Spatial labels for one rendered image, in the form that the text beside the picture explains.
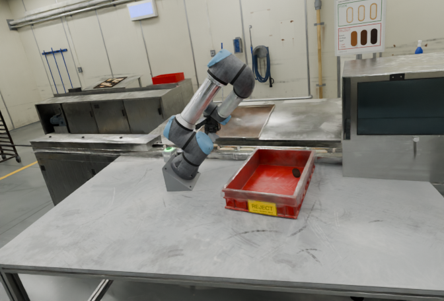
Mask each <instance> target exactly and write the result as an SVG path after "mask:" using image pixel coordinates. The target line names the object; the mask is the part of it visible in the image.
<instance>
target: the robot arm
mask: <svg viewBox="0 0 444 301"><path fill-rule="evenodd" d="M207 67H208V68H209V69H208V70H207V77H206V79H205V80H204V82H203V83H202V85H201V86H200V87H199V89H198V90H197V92H196V93H195V95H194V96H193V97H192V99H191V100H190V101H189V103H188V105H187V106H186V107H185V109H184V110H183V112H182V113H181V114H177V115H176V116H172V117H171V118H170V119H169V121H168V123H167V124H166V126H165V129H164V131H163V135H164V136H165V137H166V138H167V139H168V140H169V141H171V142H172V143H174V144H175V145H176V146H178V147H179V148H181V149H182V150H183V153H182V154H180V155H178V156H177V157H175V158H174V159H173V160H172V162H171V167H172V169H173V171H174V172H175V173H176V174H177V175H178V176H180V177H181V178H183V179H185V180H193V179H194V178H195V177H196V175H197V173H198V169H199V167H200V165H201V164H202V162H203V161H204V160H205V159H206V158H207V156H208V155H209V154H210V152H211V151H212V150H213V144H214V142H215V140H216V139H218V138H219V136H218V135H217V134H215V133H216V132H217V131H219V130H220V129H221V126H220V124H222V125H226V124H227V122H228V121H229V120H230V118H231V115H230V114H231V113H232V112H233V110H234V109H235V108H236V107H237V106H238V105H239V104H240V103H241V102H242V101H243V100H244V99H246V98H248V97H249V96H250V95H251V94H252V92H253V90H254V86H255V77H254V73H253V71H252V69H251V68H250V67H249V66H248V65H246V64H245V63H244V62H242V61H241V60H240V59H239V58H237V57H236V56H235V55H233V53H231V52H229V51H228V50H226V49H222V50H220V51H219V52H218V53H217V54H216V55H215V56H214V57H213V58H212V60H211V61H210V62H209V63H208V64H207ZM228 83H229V84H231V85H233V89H232V91H231V92H230V94H229V95H228V96H227V97H226V99H225V100H224V101H223V103H222V104H221V105H220V107H219V106H218V105H216V104H215V103H213V98H214V97H215V95H216V94H217V93H218V92H219V90H220V89H221V87H222V86H227V85H228ZM202 113H203V116H204V117H206V119H204V120H203V121H202V122H200V123H197V124H196V125H195V123H196V122H197V120H198V119H199V117H200V116H201V115H202ZM203 125H204V131H205V133H204V132H202V131H198V132H195V131H194V129H196V130H197V129H200V128H201V127H202V126H203ZM219 126H220V127H219Z"/></svg>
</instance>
